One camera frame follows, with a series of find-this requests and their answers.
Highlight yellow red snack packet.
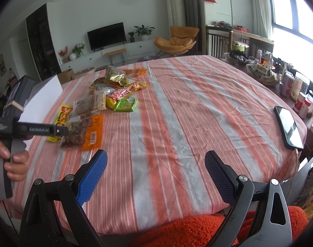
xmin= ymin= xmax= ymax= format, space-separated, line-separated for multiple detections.
xmin=47 ymin=104 xmax=73 ymax=143

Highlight yellow red chips bag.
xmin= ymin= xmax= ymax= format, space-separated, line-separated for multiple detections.
xmin=106 ymin=87 xmax=135 ymax=110

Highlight green snack packet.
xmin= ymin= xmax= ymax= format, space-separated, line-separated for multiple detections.
xmin=114 ymin=98 xmax=138 ymax=112

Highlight person's left hand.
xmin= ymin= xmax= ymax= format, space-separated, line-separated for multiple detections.
xmin=0 ymin=141 xmax=29 ymax=182

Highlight red flower vase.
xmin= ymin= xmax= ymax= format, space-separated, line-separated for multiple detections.
xmin=58 ymin=46 xmax=69 ymax=64

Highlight orange nut snack bag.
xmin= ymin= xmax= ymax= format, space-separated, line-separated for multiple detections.
xmin=60 ymin=114 xmax=103 ymax=151

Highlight orange lounge chair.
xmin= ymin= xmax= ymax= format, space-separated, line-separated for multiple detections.
xmin=154 ymin=26 xmax=200 ymax=57

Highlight black smartphone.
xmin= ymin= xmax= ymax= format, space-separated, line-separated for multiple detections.
xmin=274 ymin=105 xmax=303 ymax=151

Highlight green potted plant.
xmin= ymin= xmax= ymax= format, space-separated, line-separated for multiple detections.
xmin=134 ymin=25 xmax=155 ymax=41

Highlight clear bag brown biscuit bars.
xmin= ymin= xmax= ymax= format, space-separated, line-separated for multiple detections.
xmin=69 ymin=95 xmax=94 ymax=121

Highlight wicker basket of items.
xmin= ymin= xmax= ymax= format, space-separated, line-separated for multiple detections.
xmin=246 ymin=64 xmax=281 ymax=86

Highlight white tv cabinet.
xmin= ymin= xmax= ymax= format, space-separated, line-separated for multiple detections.
xmin=61 ymin=40 xmax=155 ymax=73

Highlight orange fuzzy blanket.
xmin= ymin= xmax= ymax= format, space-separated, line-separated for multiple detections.
xmin=128 ymin=206 xmax=308 ymax=247

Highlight white board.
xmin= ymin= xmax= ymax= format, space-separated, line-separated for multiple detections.
xmin=17 ymin=75 xmax=64 ymax=150

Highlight striped orange grey tablecloth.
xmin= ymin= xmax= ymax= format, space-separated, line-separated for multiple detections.
xmin=0 ymin=56 xmax=299 ymax=235

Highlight wooden stool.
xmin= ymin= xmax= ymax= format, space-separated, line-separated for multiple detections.
xmin=103 ymin=48 xmax=126 ymax=65

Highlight black television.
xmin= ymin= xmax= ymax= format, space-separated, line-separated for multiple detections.
xmin=87 ymin=22 xmax=126 ymax=51

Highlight white rice cake package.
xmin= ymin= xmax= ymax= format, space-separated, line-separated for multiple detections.
xmin=93 ymin=90 xmax=106 ymax=111

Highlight yellow clear peanut bag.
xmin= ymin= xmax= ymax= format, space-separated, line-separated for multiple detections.
xmin=124 ymin=82 xmax=149 ymax=93

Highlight gold clear nut bag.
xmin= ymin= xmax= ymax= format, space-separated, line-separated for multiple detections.
xmin=93 ymin=66 xmax=128 ymax=86

